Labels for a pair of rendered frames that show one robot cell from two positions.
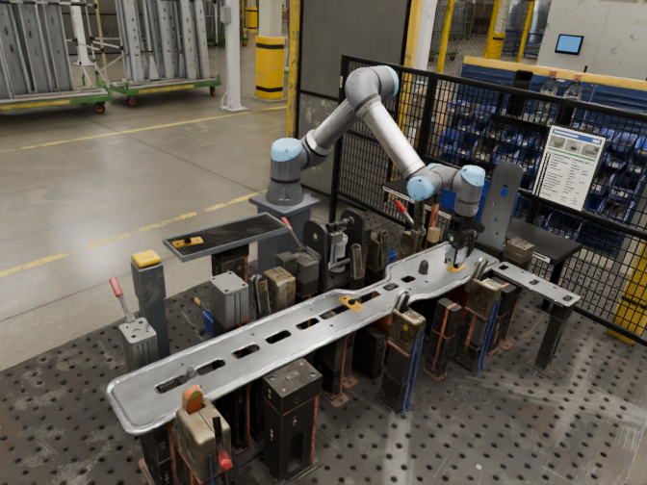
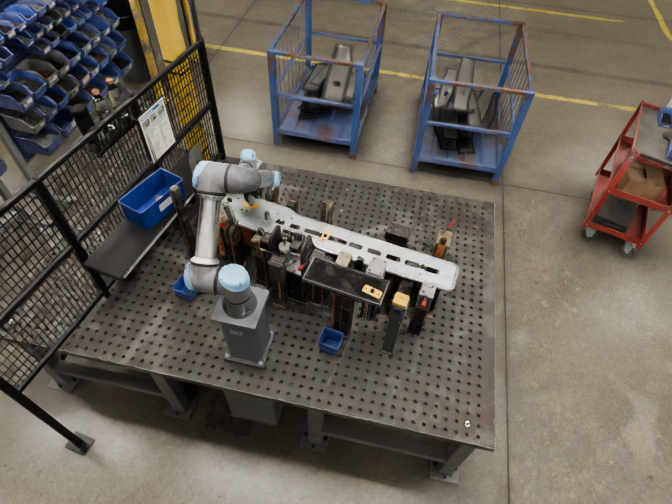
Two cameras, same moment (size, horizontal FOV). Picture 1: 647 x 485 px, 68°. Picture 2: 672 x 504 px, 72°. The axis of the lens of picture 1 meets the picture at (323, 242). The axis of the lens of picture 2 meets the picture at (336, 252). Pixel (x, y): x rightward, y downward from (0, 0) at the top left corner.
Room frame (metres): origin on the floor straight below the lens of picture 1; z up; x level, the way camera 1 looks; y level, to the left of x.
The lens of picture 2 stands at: (1.96, 1.31, 2.86)
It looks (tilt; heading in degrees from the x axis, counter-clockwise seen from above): 51 degrees down; 240
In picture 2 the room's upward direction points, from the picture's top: 4 degrees clockwise
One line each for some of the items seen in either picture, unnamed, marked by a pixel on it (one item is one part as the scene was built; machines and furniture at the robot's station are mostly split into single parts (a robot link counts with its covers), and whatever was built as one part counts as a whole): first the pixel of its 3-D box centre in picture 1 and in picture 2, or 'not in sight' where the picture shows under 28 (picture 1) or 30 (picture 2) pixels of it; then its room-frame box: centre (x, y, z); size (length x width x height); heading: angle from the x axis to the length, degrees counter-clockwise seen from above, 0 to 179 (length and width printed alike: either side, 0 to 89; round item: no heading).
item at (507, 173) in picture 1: (499, 205); (199, 173); (1.70, -0.65, 1.17); 0.12 x 0.01 x 0.34; 42
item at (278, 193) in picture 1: (284, 187); (238, 298); (1.78, 0.17, 1.15); 0.15 x 0.15 x 0.10
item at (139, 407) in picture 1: (348, 308); (329, 236); (1.20, -0.09, 1.00); 1.38 x 0.22 x 0.02; 132
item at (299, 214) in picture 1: (283, 242); (245, 326); (1.78, 0.17, 0.90); 0.21 x 0.21 x 0.40; 51
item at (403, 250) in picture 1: (405, 271); (235, 246); (1.65, -0.34, 0.88); 0.07 x 0.06 x 0.35; 42
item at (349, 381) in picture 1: (344, 341); not in sight; (1.23, -0.09, 0.84); 0.13 x 0.05 x 0.29; 42
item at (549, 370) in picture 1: (553, 335); not in sight; (1.35, -0.82, 0.84); 0.11 x 0.06 x 0.29; 42
